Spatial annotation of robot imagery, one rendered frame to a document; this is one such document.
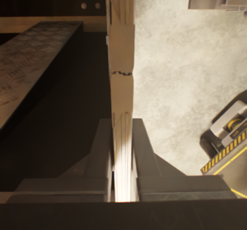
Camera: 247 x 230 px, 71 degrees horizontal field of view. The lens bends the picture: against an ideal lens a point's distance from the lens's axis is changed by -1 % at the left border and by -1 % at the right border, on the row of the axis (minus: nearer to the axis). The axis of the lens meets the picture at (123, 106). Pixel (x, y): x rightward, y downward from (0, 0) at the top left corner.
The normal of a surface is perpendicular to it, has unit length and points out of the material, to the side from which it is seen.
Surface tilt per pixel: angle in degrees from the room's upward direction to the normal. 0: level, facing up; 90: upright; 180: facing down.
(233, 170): 0
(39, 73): 80
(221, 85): 0
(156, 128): 0
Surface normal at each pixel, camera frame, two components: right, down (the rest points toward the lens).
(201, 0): 0.02, 0.45
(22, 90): 0.00, -0.79
